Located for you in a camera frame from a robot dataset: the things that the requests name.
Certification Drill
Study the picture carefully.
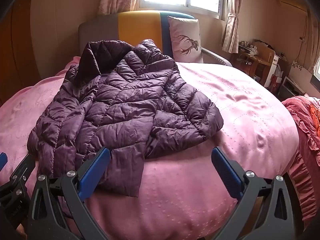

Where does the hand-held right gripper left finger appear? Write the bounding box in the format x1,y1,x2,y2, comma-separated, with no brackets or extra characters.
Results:
27,147,112,240

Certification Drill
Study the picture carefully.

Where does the grey yellow blue headboard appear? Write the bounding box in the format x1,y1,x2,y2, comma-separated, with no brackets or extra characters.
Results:
78,10,233,67

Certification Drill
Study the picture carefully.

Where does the pink bedspread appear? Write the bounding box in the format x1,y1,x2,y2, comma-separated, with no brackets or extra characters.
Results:
0,56,300,240

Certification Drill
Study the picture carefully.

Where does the purple puffer jacket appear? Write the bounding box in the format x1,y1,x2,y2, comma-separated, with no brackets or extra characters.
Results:
27,39,224,197

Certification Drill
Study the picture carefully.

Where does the wooden wardrobe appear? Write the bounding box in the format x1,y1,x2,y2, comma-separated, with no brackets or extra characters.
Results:
0,0,42,107

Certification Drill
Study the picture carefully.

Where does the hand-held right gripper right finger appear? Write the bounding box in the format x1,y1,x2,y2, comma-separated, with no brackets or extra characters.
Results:
211,147,304,240

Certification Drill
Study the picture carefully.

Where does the wooden desk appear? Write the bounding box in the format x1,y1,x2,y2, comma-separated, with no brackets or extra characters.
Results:
231,39,276,87

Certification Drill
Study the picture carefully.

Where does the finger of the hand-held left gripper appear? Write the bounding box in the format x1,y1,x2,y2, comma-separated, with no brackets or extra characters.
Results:
10,154,36,189
0,152,8,172

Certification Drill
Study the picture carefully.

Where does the red bag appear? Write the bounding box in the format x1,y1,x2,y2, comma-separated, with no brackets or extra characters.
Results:
271,65,285,92

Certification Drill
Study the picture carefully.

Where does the deer print pillow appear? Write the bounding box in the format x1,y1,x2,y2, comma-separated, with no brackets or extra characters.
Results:
167,16,203,64

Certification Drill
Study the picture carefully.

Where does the red ruffled blanket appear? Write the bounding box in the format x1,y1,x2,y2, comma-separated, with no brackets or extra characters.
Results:
281,95,320,222

